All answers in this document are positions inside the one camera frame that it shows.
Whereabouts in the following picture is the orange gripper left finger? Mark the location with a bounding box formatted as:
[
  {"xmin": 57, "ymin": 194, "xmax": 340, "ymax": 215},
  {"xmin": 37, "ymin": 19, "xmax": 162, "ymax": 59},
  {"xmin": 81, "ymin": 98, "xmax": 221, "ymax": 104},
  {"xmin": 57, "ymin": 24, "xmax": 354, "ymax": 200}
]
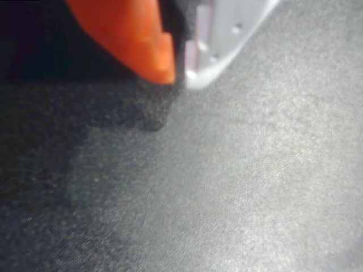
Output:
[{"xmin": 65, "ymin": 0, "xmax": 176, "ymax": 85}]

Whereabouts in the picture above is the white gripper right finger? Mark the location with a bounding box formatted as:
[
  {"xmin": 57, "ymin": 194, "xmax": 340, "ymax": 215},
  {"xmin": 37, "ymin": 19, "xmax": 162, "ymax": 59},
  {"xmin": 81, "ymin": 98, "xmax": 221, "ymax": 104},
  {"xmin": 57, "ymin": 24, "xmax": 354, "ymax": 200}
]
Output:
[{"xmin": 184, "ymin": 0, "xmax": 280, "ymax": 90}]

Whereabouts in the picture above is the black table mat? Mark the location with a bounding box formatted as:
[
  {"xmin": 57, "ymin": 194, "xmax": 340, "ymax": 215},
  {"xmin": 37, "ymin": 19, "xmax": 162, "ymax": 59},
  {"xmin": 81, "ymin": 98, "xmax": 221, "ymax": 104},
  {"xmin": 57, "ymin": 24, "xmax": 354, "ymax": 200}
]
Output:
[{"xmin": 0, "ymin": 0, "xmax": 363, "ymax": 272}]

